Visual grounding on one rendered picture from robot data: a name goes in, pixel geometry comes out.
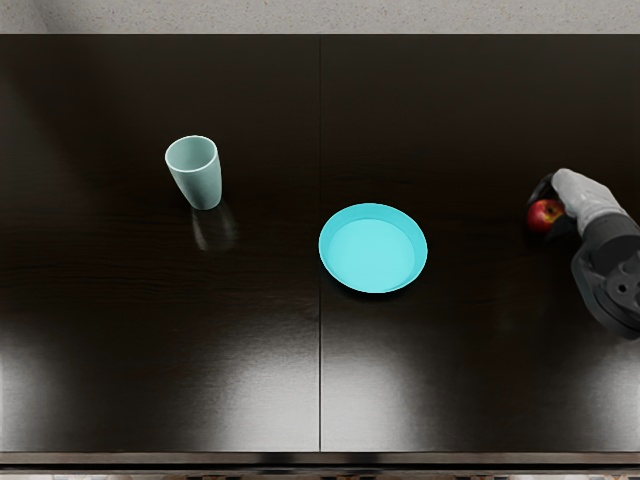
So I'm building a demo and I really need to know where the pale green cup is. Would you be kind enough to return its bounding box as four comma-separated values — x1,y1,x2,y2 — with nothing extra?
164,135,223,211

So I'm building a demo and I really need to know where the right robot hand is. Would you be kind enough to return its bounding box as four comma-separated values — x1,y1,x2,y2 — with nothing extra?
525,167,630,243

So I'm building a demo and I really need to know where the turquoise plate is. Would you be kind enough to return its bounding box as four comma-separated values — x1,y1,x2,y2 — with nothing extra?
318,202,429,295

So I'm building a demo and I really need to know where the red apple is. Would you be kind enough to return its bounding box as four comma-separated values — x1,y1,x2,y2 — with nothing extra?
526,199,566,234

